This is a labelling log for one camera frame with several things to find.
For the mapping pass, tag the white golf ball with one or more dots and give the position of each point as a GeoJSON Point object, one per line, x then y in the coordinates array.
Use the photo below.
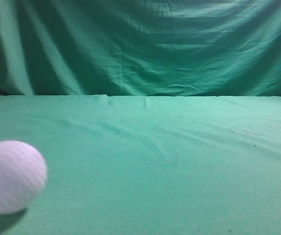
{"type": "Point", "coordinates": [23, 175]}

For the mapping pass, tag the green backdrop curtain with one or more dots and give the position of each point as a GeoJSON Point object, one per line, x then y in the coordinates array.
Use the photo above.
{"type": "Point", "coordinates": [140, 47]}

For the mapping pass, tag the green table cloth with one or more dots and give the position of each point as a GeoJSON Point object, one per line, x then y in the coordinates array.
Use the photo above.
{"type": "Point", "coordinates": [136, 165]}

